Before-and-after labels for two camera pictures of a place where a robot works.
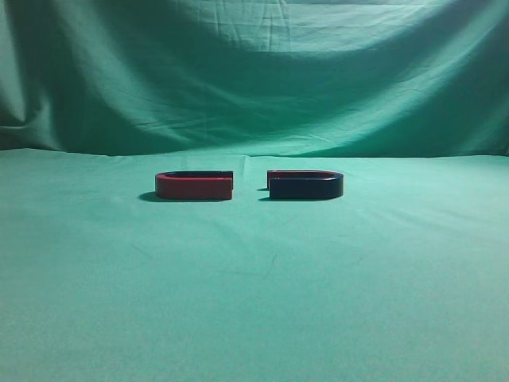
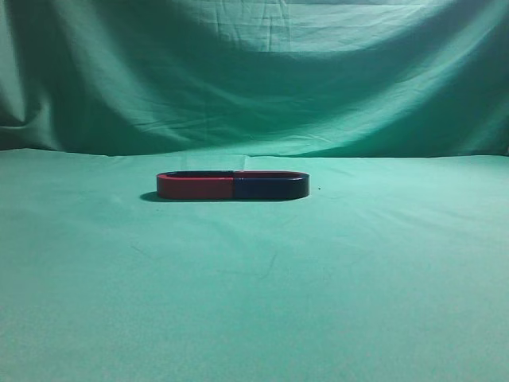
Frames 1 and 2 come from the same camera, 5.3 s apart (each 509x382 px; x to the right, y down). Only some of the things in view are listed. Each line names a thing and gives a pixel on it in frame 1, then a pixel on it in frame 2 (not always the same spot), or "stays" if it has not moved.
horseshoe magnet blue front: x=285 y=184 → x=269 y=185
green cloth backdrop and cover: x=402 y=277 stays
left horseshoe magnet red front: x=211 y=185 stays
